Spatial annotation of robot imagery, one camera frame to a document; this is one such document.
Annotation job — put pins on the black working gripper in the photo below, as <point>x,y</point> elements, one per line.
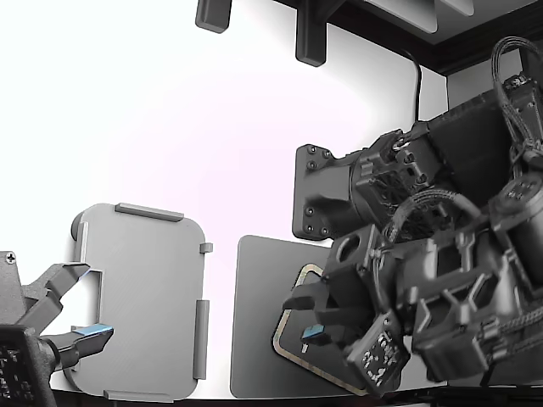
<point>360,275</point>

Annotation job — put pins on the black idle gripper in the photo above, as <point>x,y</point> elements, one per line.
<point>8,275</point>

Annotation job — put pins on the thin tan rectangular frame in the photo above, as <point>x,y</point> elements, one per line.
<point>276,342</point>

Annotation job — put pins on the black six-joint robot arm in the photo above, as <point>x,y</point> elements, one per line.
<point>322,191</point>

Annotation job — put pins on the grey holder tray with tabs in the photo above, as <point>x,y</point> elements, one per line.
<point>148,297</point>

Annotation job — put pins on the dark grey flat plate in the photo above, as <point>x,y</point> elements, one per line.
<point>254,318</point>

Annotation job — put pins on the long black stand foot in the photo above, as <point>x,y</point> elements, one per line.
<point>309,42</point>

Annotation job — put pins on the black framed panel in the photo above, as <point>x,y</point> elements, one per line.
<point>466,46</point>

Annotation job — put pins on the small black stand foot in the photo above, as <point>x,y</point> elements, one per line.
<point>212,17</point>

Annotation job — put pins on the working gripper camera board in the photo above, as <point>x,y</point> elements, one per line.
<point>377,352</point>

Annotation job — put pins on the idle gripper camera board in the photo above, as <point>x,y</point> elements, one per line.
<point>17,369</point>

